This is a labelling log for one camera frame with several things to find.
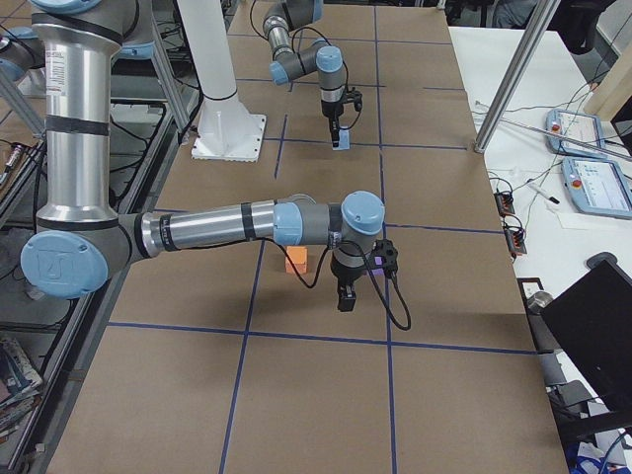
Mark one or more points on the blue foam block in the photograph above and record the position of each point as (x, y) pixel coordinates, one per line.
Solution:
(344, 141)

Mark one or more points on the purple foam block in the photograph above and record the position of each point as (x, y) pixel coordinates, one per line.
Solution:
(376, 266)

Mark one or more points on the orange foam block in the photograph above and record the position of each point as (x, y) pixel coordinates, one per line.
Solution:
(296, 259)

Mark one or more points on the lower orange connector box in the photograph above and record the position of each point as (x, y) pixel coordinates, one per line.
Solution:
(515, 237)

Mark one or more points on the orange connector box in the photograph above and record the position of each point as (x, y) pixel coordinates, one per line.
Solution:
(505, 203)
(515, 237)

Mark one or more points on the upper orange connector box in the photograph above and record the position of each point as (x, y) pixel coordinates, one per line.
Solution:
(505, 203)

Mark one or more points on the white side table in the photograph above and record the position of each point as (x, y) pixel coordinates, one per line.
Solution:
(559, 240)

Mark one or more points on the black marker pen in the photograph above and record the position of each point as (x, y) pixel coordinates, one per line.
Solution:
(541, 192)

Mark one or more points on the black monitor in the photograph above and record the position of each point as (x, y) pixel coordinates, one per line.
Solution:
(591, 322)

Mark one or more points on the upper teach pendant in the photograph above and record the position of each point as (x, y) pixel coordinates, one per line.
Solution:
(577, 134)

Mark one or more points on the teach pendant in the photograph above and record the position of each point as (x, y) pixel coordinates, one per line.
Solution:
(577, 134)
(597, 187)

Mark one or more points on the lower teach pendant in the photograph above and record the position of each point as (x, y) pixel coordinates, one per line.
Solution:
(597, 187)

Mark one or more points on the stack of magazines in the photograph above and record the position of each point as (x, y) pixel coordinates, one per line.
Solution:
(20, 382)

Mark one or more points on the white pedestal column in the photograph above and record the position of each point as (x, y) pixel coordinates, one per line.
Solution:
(226, 130)

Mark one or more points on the aluminium frame post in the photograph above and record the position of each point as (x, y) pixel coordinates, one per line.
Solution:
(528, 44)

